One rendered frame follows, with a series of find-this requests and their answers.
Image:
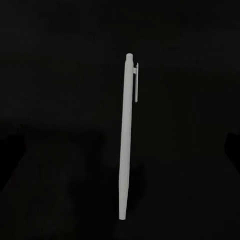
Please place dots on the pen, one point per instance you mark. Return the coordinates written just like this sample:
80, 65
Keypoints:
125, 144

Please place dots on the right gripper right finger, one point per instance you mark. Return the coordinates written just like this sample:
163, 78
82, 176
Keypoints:
232, 149

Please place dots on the desk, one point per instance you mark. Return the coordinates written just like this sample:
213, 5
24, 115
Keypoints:
62, 66

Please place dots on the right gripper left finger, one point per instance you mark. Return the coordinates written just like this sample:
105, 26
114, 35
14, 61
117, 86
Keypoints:
12, 149

